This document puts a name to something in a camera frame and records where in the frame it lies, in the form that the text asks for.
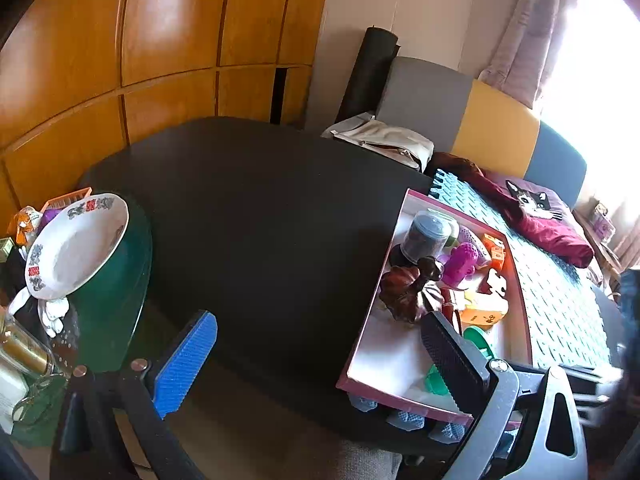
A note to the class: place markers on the white cloth glove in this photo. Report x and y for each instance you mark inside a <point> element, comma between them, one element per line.
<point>50,315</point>

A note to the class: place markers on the pale pink curtain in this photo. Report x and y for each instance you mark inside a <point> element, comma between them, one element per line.
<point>530,25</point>

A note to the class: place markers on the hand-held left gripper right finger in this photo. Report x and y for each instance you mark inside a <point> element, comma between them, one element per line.
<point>450,360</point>

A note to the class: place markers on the orange toy block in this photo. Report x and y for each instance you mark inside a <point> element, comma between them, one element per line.
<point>496,255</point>

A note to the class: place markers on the glass jar with gold lid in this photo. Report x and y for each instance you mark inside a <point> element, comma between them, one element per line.
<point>27,350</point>

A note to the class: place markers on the white black puzzle piece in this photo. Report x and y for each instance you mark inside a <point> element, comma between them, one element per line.
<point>492,281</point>

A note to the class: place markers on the pink-rimmed white tray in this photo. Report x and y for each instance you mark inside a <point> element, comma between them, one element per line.
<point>390,360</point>

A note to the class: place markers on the blue foam mat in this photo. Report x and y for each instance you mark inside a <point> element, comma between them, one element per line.
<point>560,310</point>

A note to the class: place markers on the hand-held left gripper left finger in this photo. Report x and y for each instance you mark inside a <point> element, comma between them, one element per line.
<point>185,360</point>

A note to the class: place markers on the white carton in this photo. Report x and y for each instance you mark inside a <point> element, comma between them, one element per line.
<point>12,400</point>

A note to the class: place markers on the pink box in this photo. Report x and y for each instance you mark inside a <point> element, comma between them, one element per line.
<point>602,222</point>

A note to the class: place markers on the orange plastic basket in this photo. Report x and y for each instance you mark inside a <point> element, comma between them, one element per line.
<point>65,200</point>

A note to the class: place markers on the green plastic cylinder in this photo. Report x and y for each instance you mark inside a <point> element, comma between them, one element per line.
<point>480,342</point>

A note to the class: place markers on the orange snack packet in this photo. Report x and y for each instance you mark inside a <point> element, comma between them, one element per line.
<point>25,225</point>

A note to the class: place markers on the small gold box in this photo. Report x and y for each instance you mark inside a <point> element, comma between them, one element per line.
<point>6,250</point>

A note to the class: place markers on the dark translucent jar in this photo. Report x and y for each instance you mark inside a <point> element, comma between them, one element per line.
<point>425,235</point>

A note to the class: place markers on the bright window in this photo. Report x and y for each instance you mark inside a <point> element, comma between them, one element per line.
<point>600,85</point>

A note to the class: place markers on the white patterned bowl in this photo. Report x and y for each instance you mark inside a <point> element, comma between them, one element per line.
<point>75,255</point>

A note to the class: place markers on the green glass side table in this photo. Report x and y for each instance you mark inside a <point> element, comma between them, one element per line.
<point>135,270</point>

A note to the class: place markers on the wooden wardrobe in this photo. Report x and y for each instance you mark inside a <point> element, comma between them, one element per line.
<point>150,35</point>

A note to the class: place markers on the yellow orange block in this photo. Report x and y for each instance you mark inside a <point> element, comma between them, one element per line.
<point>482,315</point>

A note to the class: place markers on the black rolled mat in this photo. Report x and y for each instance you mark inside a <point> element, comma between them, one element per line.
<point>367,75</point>

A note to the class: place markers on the beige canvas bag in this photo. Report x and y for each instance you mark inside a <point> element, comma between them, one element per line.
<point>385,140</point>

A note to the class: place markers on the red metal cylinder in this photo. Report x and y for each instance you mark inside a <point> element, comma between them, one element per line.
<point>452,312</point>

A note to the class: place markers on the maroon cat-print cloth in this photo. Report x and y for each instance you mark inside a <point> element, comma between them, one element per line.
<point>550,230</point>

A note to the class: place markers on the brown wooden scalp massager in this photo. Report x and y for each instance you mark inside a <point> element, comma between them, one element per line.
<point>410,295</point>

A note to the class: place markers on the purple silicone toy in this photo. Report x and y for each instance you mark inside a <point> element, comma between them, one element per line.
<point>457,262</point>

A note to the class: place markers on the grey yellow blue headboard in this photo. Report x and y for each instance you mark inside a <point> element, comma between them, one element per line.
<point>500,120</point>

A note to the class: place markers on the wooden bedside desk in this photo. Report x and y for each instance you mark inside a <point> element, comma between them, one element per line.
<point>600,250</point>

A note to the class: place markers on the pale lilac dotted toy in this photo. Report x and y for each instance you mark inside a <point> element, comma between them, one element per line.
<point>475,242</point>

